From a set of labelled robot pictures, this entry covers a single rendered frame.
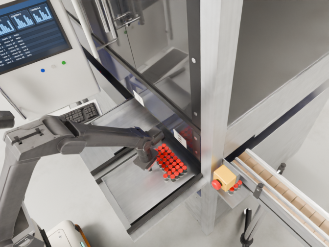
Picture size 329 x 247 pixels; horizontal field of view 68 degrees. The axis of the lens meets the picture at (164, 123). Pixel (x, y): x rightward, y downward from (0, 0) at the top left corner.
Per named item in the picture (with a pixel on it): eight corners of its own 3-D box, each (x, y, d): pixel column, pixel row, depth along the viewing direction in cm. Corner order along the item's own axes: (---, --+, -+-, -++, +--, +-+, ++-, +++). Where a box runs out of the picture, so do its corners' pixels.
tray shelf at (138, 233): (138, 94, 152) (138, 92, 151) (220, 172, 114) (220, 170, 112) (68, 136, 138) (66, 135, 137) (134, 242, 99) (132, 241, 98)
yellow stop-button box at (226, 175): (225, 169, 104) (226, 160, 98) (238, 181, 100) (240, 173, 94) (212, 180, 101) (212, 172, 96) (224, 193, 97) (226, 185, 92)
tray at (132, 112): (142, 96, 148) (141, 92, 145) (168, 121, 134) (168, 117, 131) (93, 126, 138) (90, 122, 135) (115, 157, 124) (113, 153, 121)
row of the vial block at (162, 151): (161, 150, 123) (160, 144, 119) (184, 175, 113) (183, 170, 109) (158, 152, 122) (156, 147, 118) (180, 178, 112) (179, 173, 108)
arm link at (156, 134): (128, 131, 93) (143, 145, 90) (150, 113, 97) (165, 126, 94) (132, 145, 103) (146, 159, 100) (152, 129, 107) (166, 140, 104)
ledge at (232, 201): (232, 168, 114) (233, 166, 113) (255, 188, 107) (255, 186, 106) (210, 186, 110) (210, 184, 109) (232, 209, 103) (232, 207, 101)
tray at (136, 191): (161, 142, 126) (160, 138, 123) (194, 178, 111) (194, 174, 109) (103, 181, 116) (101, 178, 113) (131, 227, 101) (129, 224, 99)
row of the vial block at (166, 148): (165, 147, 123) (164, 142, 120) (188, 172, 113) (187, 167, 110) (161, 150, 123) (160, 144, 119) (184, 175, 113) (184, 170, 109)
